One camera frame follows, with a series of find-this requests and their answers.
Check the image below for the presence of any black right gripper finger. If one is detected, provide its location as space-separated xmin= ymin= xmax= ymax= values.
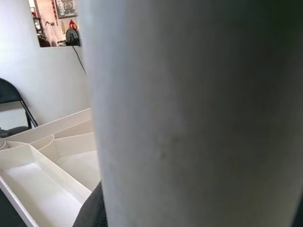
xmin=72 ymin=181 xmax=107 ymax=227

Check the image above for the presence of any white plastic children table top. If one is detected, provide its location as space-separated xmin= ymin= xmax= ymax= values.
xmin=0 ymin=107 xmax=103 ymax=227

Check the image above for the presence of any white plastic table leg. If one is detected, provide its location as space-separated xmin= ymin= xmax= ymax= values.
xmin=78 ymin=0 xmax=303 ymax=227

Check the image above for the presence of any black stool with metal legs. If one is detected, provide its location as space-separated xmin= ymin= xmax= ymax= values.
xmin=0 ymin=78 xmax=38 ymax=138

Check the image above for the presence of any round green ornament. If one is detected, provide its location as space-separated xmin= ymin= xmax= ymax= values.
xmin=65 ymin=28 xmax=81 ymax=45

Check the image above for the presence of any grey hanging cable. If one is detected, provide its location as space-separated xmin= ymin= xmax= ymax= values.
xmin=72 ymin=45 xmax=87 ymax=76

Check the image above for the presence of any framed wall picture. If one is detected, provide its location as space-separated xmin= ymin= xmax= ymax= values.
xmin=55 ymin=0 xmax=79 ymax=19

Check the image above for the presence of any red paper wall strip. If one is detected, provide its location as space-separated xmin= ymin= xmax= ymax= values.
xmin=51 ymin=0 xmax=58 ymax=20

